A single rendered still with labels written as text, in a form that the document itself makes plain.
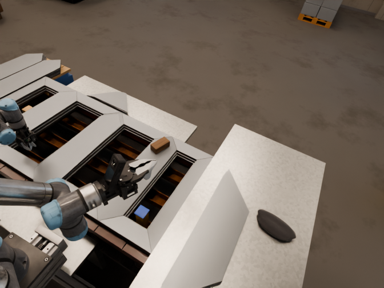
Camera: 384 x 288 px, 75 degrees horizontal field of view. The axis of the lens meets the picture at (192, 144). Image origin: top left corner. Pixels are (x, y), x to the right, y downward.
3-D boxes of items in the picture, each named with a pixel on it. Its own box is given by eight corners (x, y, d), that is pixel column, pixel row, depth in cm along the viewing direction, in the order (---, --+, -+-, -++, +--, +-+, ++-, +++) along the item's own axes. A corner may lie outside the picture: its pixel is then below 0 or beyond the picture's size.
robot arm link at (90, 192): (76, 183, 74) (86, 202, 70) (91, 176, 77) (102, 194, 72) (82, 199, 79) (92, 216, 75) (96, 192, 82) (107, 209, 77)
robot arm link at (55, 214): (44, 216, 75) (35, 202, 68) (81, 198, 80) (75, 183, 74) (54, 238, 71) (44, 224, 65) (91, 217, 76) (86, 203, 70)
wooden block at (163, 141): (164, 141, 173) (164, 136, 169) (170, 146, 170) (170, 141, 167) (150, 149, 167) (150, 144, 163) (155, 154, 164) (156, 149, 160)
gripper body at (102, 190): (129, 178, 88) (96, 195, 82) (126, 161, 83) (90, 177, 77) (140, 192, 84) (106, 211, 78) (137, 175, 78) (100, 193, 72)
